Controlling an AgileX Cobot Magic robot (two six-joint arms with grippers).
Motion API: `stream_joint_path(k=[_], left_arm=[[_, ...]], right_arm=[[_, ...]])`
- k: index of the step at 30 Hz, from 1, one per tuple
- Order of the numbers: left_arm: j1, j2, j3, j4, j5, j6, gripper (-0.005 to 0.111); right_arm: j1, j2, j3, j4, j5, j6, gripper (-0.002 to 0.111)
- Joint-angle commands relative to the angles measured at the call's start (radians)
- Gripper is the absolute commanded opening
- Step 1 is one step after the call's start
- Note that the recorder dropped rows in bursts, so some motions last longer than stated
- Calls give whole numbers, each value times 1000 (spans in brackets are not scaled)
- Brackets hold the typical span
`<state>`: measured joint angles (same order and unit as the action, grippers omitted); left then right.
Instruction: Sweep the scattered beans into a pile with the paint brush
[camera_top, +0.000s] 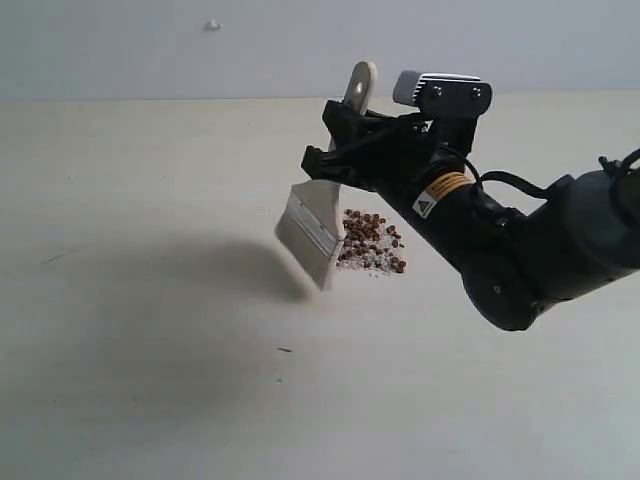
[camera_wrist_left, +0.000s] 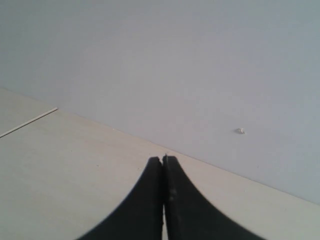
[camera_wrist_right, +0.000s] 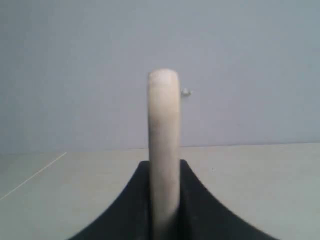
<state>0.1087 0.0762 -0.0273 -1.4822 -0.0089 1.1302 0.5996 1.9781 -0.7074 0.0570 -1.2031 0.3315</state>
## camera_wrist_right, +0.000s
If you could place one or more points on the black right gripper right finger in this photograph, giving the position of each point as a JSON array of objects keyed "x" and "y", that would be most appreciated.
[{"x": 201, "y": 216}]

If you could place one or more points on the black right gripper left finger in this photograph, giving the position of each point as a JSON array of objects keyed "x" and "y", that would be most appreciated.
[{"x": 128, "y": 217}]

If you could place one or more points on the white paint brush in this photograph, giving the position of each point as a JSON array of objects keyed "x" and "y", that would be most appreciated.
[{"x": 163, "y": 105}]

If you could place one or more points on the small white wall lump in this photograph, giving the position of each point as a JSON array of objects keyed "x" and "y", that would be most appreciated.
[{"x": 185, "y": 92}]

